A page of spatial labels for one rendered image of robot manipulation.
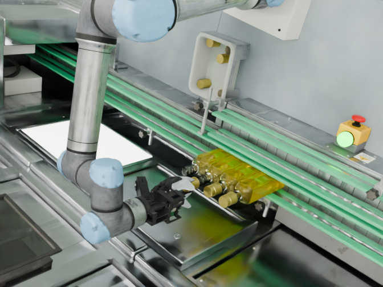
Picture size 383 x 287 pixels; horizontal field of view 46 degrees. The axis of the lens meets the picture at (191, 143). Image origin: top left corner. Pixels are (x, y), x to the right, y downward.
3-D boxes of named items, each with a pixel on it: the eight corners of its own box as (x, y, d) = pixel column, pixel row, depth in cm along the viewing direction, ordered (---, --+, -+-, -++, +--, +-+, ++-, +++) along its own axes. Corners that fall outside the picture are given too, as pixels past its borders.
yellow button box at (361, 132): (343, 139, 141) (333, 144, 136) (351, 117, 138) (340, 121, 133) (365, 148, 137) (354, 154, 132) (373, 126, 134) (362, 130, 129)
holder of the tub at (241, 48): (200, 99, 180) (187, 102, 174) (214, 31, 168) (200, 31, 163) (233, 116, 170) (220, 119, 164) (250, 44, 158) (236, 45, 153)
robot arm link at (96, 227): (97, 219, 101) (97, 252, 103) (135, 204, 108) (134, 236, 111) (77, 206, 106) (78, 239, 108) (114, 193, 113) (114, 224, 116)
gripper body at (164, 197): (183, 218, 123) (149, 233, 114) (161, 202, 128) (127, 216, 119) (187, 194, 119) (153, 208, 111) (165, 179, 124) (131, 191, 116)
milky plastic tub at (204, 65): (202, 87, 177) (186, 90, 171) (213, 30, 168) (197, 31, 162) (236, 103, 167) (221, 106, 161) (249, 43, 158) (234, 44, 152)
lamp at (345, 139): (337, 142, 135) (333, 144, 133) (342, 128, 133) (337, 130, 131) (351, 148, 132) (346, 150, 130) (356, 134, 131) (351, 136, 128)
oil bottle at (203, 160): (229, 156, 158) (187, 172, 143) (233, 142, 156) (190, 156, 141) (242, 164, 155) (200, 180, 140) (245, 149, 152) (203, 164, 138)
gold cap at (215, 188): (212, 190, 134) (202, 194, 131) (214, 180, 132) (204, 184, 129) (220, 196, 132) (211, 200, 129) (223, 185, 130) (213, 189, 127)
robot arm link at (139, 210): (114, 220, 116) (117, 193, 113) (128, 215, 119) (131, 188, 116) (133, 236, 112) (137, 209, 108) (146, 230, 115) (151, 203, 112)
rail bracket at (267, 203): (273, 205, 150) (248, 218, 141) (278, 188, 147) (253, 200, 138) (282, 211, 148) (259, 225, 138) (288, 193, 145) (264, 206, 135)
